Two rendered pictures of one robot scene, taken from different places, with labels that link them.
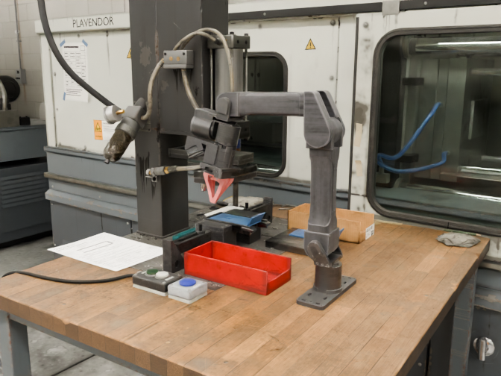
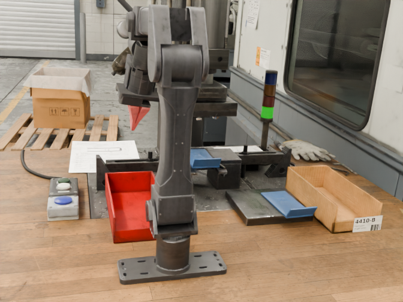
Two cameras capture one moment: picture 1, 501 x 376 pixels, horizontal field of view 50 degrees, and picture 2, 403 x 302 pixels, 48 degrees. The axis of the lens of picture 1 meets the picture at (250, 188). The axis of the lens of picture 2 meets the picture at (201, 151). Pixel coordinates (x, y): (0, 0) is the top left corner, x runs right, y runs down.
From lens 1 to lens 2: 0.97 m
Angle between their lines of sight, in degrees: 40
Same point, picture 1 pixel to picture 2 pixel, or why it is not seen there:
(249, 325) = (36, 263)
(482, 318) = not seen: outside the picture
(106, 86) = (267, 15)
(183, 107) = not seen: hidden behind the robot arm
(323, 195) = (164, 146)
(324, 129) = (153, 57)
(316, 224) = (156, 180)
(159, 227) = not seen: hidden behind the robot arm
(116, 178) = (258, 103)
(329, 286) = (159, 262)
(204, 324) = (14, 243)
